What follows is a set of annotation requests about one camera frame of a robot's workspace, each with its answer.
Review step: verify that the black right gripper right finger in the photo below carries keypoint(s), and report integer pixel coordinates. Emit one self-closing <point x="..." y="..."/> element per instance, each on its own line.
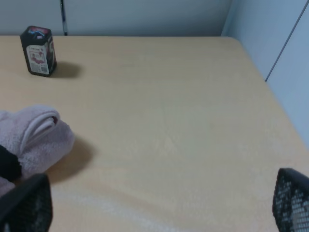
<point x="290" y="206"/>

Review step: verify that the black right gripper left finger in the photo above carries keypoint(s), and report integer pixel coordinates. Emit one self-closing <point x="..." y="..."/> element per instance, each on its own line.
<point x="28" y="207"/>

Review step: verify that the pink towel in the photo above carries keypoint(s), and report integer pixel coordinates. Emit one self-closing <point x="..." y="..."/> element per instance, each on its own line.
<point x="31" y="141"/>

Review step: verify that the black rectangular tin box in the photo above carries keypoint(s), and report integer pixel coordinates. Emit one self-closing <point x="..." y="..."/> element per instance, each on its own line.
<point x="39" y="52"/>

